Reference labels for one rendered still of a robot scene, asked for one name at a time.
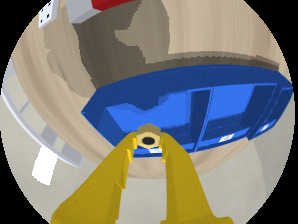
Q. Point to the brass hex nut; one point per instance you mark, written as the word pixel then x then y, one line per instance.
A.
pixel 148 136

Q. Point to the white domino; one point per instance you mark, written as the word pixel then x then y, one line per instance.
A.
pixel 48 13

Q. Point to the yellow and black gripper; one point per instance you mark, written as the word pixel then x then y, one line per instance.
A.
pixel 97 200

